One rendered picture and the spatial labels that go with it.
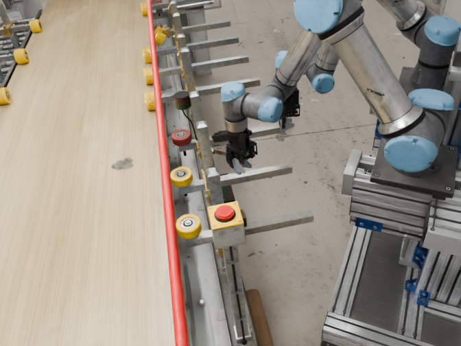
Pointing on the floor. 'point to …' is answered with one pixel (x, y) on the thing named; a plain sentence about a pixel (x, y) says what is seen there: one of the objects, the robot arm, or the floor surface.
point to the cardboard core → (262, 331)
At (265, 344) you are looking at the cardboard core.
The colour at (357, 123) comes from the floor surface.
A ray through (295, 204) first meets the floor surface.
